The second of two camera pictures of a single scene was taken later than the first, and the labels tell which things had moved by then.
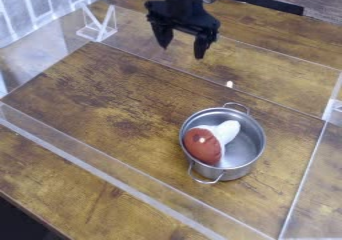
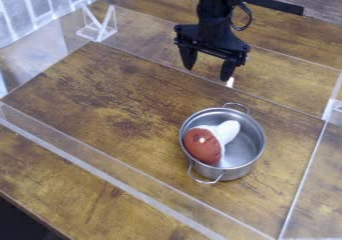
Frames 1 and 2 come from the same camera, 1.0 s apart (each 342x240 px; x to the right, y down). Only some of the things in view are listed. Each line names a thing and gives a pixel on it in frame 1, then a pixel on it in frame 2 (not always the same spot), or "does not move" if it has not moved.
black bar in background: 269,3 does not move
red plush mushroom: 204,143 does not move
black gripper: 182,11 to 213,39
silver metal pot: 244,149 does not move
